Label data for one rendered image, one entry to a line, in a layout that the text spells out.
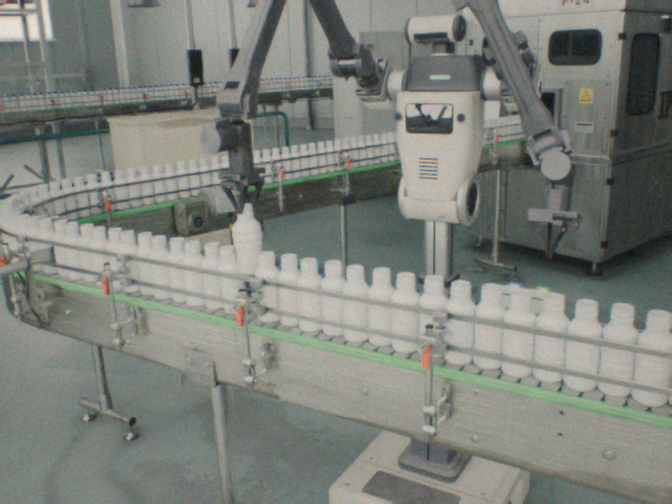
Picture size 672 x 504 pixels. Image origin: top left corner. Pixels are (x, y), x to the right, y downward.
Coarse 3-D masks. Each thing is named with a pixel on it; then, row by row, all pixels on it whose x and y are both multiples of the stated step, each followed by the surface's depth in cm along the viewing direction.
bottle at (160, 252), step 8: (152, 240) 166; (160, 240) 166; (160, 248) 166; (152, 256) 166; (160, 256) 166; (152, 272) 168; (160, 272) 167; (168, 272) 168; (160, 280) 168; (168, 280) 168; (160, 296) 169; (168, 296) 169
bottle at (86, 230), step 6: (84, 228) 181; (90, 228) 182; (84, 234) 182; (90, 234) 182; (84, 240) 182; (90, 240) 182; (84, 246) 182; (84, 252) 182; (84, 258) 183; (90, 258) 183; (84, 264) 183; (90, 264) 183; (90, 270) 184; (84, 276) 185; (90, 276) 184
